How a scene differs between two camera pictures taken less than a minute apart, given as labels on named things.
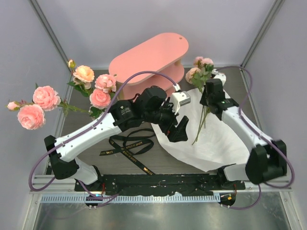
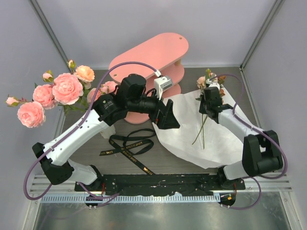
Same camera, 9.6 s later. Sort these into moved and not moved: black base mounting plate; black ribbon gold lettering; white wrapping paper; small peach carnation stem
Moved: small peach carnation stem
Not moved: white wrapping paper; black ribbon gold lettering; black base mounting plate
